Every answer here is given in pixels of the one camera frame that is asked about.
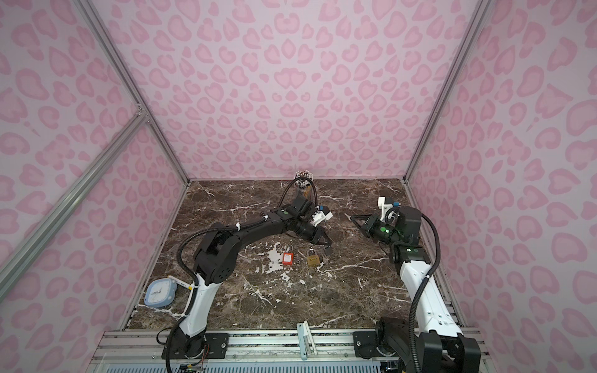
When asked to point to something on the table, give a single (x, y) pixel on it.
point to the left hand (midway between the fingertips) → (332, 240)
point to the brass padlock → (312, 260)
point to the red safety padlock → (288, 258)
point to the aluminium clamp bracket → (306, 343)
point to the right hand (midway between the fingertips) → (352, 217)
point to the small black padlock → (328, 251)
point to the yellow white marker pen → (181, 282)
